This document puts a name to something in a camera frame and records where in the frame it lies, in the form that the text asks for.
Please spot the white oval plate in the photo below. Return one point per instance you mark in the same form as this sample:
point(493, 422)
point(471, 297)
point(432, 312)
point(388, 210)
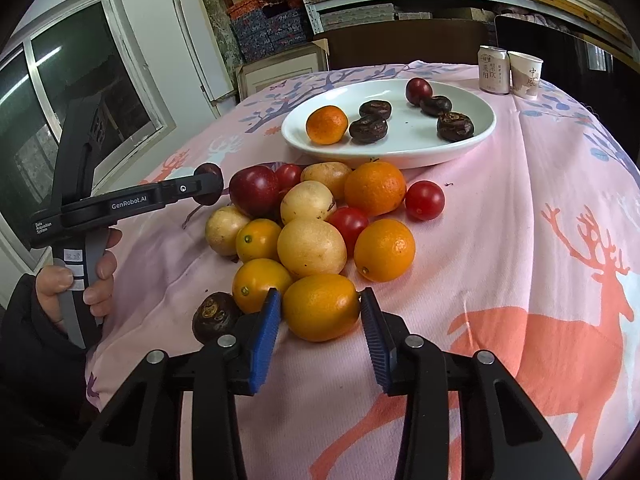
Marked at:
point(411, 140)

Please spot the dark red plum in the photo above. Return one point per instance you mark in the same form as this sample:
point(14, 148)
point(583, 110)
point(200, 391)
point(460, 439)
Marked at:
point(254, 190)

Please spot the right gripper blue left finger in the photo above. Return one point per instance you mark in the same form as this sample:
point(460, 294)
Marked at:
point(262, 339)

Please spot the pink drink can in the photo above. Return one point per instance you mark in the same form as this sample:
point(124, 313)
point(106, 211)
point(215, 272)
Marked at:
point(493, 70)

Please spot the large orange mandarin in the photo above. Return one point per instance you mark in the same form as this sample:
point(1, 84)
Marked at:
point(327, 125)

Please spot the blue patterned boxes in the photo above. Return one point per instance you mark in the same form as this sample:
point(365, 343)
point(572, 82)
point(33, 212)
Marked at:
point(269, 30)

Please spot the pink deer tablecloth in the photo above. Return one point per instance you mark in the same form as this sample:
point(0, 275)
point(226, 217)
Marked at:
point(536, 258)

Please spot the yellow orange kumquat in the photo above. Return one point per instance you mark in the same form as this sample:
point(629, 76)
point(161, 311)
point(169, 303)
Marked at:
point(321, 307)

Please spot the red cherry tomato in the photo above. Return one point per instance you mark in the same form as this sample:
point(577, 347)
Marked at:
point(425, 201)

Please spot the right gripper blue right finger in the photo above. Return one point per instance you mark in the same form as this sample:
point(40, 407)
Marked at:
point(380, 340)

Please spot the white paper cup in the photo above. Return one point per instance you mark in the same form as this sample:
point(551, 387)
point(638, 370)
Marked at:
point(525, 75)

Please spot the yellow passion fruit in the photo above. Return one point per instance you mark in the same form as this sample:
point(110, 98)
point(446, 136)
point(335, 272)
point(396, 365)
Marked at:
point(309, 246)

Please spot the framed picture leaning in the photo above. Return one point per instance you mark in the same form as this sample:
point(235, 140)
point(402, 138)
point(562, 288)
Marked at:
point(302, 60)

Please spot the brown wooden board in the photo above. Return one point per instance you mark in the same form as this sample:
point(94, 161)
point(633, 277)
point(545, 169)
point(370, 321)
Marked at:
point(401, 42)

